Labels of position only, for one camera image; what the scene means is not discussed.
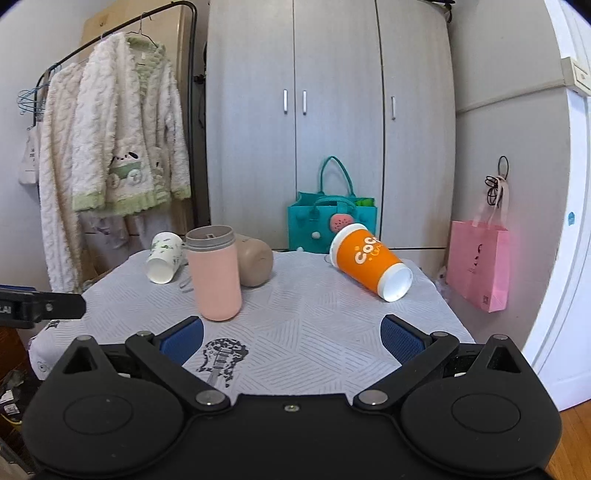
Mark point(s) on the beige tumbler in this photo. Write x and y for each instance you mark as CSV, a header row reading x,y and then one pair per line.
x,y
255,261

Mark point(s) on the teal felt handbag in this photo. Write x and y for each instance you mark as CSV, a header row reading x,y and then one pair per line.
x,y
314,219

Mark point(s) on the pink tumbler grey lid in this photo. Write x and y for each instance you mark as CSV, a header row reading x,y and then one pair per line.
x,y
213,265

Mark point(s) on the white paper cup green print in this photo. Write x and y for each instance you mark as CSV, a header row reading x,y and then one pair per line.
x,y
165,257

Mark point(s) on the grey three-door wardrobe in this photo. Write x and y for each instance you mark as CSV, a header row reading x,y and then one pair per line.
x,y
337,96

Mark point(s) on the black clothes rack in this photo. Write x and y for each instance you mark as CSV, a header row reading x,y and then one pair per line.
x,y
181,26

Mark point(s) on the orange coco paper cup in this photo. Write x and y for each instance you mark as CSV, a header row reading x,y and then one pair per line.
x,y
360,255

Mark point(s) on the cream fleece cardigan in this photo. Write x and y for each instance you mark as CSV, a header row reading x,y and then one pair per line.
x,y
129,152

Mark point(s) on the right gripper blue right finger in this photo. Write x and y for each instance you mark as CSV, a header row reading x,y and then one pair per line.
x,y
420,355

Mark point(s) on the white door with handle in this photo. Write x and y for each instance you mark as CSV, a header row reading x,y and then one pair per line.
x,y
558,345

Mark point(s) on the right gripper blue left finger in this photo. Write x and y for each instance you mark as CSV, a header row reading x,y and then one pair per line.
x,y
162,357

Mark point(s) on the pink paper gift bag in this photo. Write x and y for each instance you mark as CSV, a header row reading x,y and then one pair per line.
x,y
479,253

